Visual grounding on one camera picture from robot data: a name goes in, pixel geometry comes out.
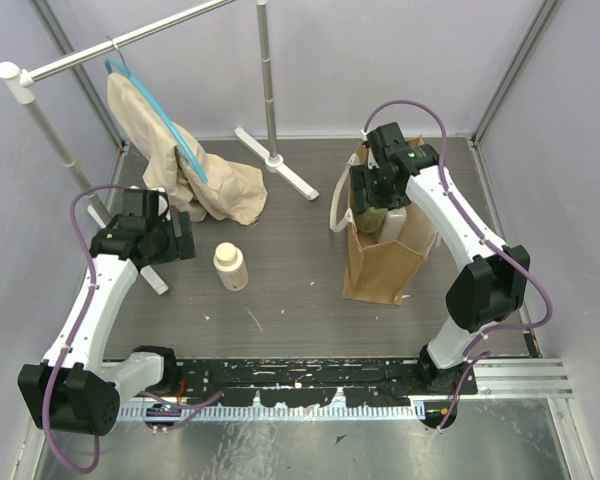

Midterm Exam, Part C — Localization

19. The white square bottle black cap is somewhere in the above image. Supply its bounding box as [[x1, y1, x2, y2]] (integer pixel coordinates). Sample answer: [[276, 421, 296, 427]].
[[377, 207, 407, 243]]

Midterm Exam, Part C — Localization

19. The yellow-green bottle cream cap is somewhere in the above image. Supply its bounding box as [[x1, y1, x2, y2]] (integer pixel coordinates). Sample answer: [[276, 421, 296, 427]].
[[355, 207, 388, 234]]

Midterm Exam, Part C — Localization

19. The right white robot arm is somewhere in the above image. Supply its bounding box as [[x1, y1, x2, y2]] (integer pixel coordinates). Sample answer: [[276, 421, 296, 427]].
[[346, 122, 530, 394]]

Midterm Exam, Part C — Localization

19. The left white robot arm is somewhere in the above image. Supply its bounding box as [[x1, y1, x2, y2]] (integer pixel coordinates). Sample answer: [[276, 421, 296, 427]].
[[17, 187, 195, 436]]

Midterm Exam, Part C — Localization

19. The brown canvas bag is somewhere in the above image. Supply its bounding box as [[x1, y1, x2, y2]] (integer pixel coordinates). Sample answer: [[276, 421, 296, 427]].
[[329, 145, 439, 305]]

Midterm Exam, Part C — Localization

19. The beige bottle pink cap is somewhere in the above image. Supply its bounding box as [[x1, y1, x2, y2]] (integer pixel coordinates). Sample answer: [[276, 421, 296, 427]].
[[213, 242, 249, 291]]

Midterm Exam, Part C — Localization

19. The beige cloth garment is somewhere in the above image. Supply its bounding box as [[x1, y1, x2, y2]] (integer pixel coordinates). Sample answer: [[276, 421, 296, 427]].
[[107, 73, 268, 226]]

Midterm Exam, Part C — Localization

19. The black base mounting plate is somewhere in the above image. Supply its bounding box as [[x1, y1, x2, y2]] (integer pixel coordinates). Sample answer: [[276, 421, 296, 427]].
[[144, 355, 479, 409]]

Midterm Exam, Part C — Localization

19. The blue clothes hanger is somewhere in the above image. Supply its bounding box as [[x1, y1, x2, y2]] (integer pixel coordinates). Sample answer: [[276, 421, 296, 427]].
[[104, 59, 208, 184]]

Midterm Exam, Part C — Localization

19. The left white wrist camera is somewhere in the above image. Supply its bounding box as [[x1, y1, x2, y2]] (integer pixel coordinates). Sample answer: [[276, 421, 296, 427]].
[[151, 187, 171, 220]]

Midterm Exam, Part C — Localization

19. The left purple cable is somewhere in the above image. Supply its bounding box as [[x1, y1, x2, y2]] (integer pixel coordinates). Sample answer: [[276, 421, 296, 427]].
[[40, 184, 141, 474]]

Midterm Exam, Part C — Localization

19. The purple cable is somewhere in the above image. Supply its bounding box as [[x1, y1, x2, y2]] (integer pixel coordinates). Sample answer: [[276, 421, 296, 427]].
[[362, 99, 554, 432], [40, 184, 141, 474]]

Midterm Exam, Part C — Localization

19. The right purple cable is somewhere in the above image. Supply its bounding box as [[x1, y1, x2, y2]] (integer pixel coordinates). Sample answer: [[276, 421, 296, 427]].
[[362, 99, 554, 432]]

